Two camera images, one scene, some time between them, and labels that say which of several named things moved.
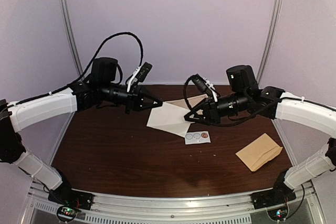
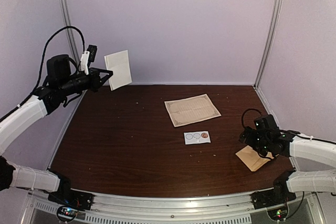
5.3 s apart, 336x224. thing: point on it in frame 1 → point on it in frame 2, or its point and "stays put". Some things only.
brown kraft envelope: (259, 152) stays put
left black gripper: (135, 101) → (95, 83)
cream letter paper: (170, 118) → (119, 63)
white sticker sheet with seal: (197, 137) stays put
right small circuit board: (278, 214) stays put
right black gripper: (210, 113) → (249, 141)
